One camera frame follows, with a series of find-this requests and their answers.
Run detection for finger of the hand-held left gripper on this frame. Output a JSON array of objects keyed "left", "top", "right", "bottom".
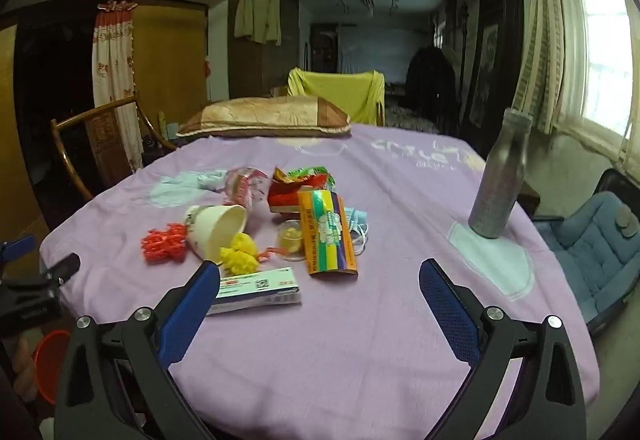
[
  {"left": 39, "top": 253, "right": 82, "bottom": 290},
  {"left": 0, "top": 234, "right": 38, "bottom": 267}
]

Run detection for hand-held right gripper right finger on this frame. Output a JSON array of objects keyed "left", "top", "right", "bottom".
[{"left": 419, "top": 258, "right": 587, "bottom": 440}]

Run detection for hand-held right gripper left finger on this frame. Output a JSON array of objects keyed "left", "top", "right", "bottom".
[{"left": 54, "top": 260, "right": 222, "bottom": 440}]

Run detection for red plastic bow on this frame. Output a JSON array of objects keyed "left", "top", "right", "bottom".
[{"left": 141, "top": 223, "right": 190, "bottom": 264}]

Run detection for red plastic basket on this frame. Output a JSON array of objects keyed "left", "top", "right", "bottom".
[{"left": 32, "top": 330, "right": 72, "bottom": 405}]

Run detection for yellow pompom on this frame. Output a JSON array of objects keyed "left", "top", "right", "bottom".
[{"left": 219, "top": 231, "right": 261, "bottom": 275}]

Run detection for wrappers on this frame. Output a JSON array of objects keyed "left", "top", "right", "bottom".
[{"left": 205, "top": 267, "right": 303, "bottom": 316}]

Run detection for white paper cup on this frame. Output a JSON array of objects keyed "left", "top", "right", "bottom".
[{"left": 184, "top": 203, "right": 249, "bottom": 266}]

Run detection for small clear plastic cup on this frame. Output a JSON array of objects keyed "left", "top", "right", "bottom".
[{"left": 276, "top": 219, "right": 307, "bottom": 261}]

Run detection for light blue wrapper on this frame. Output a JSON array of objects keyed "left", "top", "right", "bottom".
[{"left": 197, "top": 169, "right": 229, "bottom": 191}]

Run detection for blue face mask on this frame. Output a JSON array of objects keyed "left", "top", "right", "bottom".
[{"left": 344, "top": 206, "right": 372, "bottom": 255}]

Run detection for crushed clear plastic bottle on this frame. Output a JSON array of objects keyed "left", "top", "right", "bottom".
[{"left": 222, "top": 165, "right": 274, "bottom": 211}]

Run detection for red snack packet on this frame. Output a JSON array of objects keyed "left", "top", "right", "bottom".
[{"left": 268, "top": 166, "right": 336, "bottom": 214}]

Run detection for colourful striped packet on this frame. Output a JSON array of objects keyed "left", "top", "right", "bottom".
[{"left": 297, "top": 189, "right": 360, "bottom": 279}]

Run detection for green tissue packet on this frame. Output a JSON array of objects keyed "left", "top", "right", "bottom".
[{"left": 286, "top": 163, "right": 335, "bottom": 181}]

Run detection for person's left hand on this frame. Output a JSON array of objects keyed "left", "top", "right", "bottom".
[{"left": 13, "top": 334, "right": 40, "bottom": 402}]

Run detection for purple printed blanket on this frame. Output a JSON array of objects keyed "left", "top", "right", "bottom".
[{"left": 39, "top": 123, "right": 601, "bottom": 440}]

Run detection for wooden chair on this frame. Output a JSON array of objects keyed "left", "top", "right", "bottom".
[{"left": 50, "top": 95, "right": 179, "bottom": 201}]

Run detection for silver metal bottle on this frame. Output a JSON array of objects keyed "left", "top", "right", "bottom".
[{"left": 467, "top": 108, "right": 534, "bottom": 240}]

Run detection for blue cushioned chair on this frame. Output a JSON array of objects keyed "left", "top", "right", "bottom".
[{"left": 530, "top": 167, "right": 640, "bottom": 336}]

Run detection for beige brown pillow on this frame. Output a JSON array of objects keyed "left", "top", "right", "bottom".
[{"left": 176, "top": 95, "right": 352, "bottom": 139}]

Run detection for floral red white curtain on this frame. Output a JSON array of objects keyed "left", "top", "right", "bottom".
[{"left": 91, "top": 0, "right": 146, "bottom": 173}]

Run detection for black hanging coat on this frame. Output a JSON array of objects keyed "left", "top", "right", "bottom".
[{"left": 405, "top": 46, "right": 459, "bottom": 134}]

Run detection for yellow cloth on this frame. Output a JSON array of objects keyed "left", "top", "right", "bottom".
[{"left": 287, "top": 67, "right": 386, "bottom": 126}]

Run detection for dark cabinet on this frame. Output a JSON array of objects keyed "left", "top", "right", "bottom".
[{"left": 464, "top": 0, "right": 525, "bottom": 142}]

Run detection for dark wooden wardrobe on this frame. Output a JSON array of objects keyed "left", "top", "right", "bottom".
[{"left": 227, "top": 0, "right": 301, "bottom": 100}]

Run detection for striped cream curtain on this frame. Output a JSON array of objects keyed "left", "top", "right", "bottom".
[{"left": 515, "top": 0, "right": 577, "bottom": 133}]

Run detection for window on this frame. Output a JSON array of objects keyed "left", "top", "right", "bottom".
[{"left": 560, "top": 0, "right": 640, "bottom": 143}]

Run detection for beige hanging jacket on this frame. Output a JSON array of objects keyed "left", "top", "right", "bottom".
[{"left": 234, "top": 0, "right": 282, "bottom": 46}]

